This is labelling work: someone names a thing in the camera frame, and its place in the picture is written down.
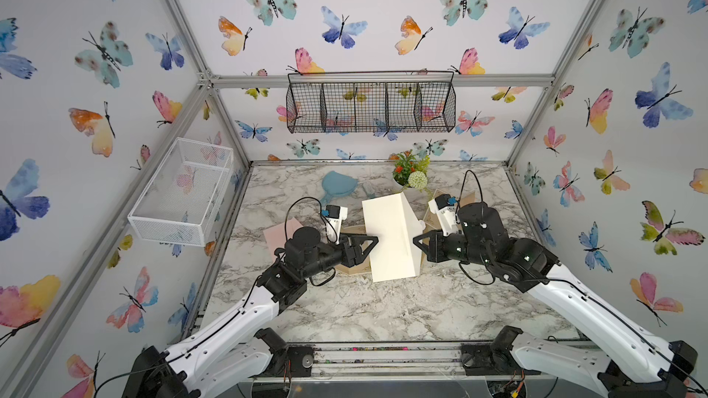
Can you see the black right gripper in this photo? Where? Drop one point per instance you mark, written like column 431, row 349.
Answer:
column 434, row 251

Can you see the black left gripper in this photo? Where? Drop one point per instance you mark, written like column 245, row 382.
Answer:
column 356, row 241

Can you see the cream white envelope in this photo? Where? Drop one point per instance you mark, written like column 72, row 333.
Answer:
column 393, row 222

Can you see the pink envelope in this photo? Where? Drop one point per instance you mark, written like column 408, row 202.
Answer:
column 275, row 236

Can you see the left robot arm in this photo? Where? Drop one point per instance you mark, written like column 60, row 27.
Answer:
column 238, row 320

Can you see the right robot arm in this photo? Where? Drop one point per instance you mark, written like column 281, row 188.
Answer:
column 628, row 361

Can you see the teal plastic dustpan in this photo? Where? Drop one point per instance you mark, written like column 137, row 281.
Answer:
column 336, row 185

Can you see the white pot with artificial plant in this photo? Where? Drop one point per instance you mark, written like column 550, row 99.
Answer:
column 410, row 172

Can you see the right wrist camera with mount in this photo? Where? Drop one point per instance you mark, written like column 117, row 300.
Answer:
column 447, row 212

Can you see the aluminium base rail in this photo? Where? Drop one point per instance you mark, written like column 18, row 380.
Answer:
column 387, row 356

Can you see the black wire wall basket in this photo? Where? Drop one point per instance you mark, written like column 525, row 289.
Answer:
column 385, row 102

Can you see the white mesh wall basket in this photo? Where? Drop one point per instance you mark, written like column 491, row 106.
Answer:
column 180, row 202

